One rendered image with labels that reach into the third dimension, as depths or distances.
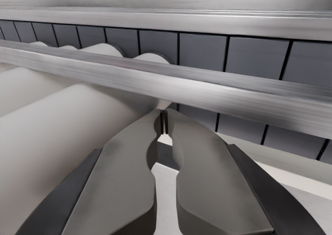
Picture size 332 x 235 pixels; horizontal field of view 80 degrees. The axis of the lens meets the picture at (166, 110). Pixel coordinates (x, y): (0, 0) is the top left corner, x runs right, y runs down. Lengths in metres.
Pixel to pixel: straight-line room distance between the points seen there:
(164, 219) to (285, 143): 0.22
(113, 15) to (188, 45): 0.08
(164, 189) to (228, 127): 0.14
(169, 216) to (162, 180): 0.07
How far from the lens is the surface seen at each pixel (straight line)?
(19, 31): 0.33
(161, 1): 0.23
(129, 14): 0.19
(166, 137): 0.17
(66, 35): 0.25
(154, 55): 0.17
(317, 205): 0.30
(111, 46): 0.20
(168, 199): 0.29
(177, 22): 0.17
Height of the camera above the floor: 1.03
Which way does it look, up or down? 48 degrees down
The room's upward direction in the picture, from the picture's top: 134 degrees counter-clockwise
